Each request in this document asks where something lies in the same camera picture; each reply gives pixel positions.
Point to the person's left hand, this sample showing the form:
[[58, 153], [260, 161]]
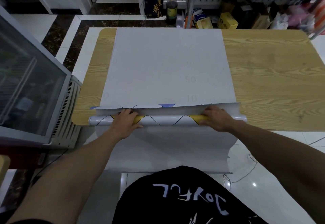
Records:
[[123, 127]]

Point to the person's right hand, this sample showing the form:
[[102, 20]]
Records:
[[219, 121]]

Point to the person's right thumb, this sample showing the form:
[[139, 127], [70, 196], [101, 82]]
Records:
[[205, 122]]

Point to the person's left thumb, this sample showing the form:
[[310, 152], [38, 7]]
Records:
[[137, 127]]

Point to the large white paper sheet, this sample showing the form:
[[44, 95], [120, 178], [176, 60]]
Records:
[[167, 71]]

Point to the person's left forearm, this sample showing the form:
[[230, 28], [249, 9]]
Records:
[[68, 180]]

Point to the person's right forearm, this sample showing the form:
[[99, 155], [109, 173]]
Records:
[[279, 160]]

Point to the black printed shirt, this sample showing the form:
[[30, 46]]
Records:
[[185, 201]]

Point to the small yellow box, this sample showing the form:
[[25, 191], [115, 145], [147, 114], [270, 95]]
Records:
[[204, 23]]

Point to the yellow carton box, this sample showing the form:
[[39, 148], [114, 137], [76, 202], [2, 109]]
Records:
[[227, 21]]

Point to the blue and white box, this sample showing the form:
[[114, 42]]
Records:
[[198, 14]]

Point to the brown cardboard box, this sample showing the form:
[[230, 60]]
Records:
[[260, 22]]

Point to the dark green bottle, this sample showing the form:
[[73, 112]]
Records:
[[172, 12]]

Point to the glass-top chest freezer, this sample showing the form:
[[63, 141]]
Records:
[[28, 84]]

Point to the black gift bag gold print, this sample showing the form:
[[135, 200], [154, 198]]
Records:
[[154, 7]]

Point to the white plastic bag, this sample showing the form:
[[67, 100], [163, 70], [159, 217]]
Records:
[[278, 22]]

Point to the pink plastic bag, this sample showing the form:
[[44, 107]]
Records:
[[301, 15]]

